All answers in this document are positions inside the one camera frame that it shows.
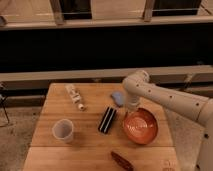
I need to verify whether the blue sponge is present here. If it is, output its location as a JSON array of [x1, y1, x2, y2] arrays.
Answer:
[[111, 91, 124, 107]]

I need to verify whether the clear plastic cup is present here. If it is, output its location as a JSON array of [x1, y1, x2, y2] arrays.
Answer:
[[52, 119, 74, 143]]

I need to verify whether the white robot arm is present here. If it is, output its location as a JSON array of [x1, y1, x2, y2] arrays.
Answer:
[[122, 70, 213, 171]]

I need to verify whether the white tube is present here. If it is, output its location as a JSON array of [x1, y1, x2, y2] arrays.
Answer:
[[65, 84, 86, 111]]

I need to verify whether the black striped box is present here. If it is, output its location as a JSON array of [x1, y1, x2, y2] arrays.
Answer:
[[98, 107, 117, 134]]

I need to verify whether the orange ceramic bowl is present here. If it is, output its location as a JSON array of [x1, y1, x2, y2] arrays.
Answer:
[[122, 108, 158, 145]]

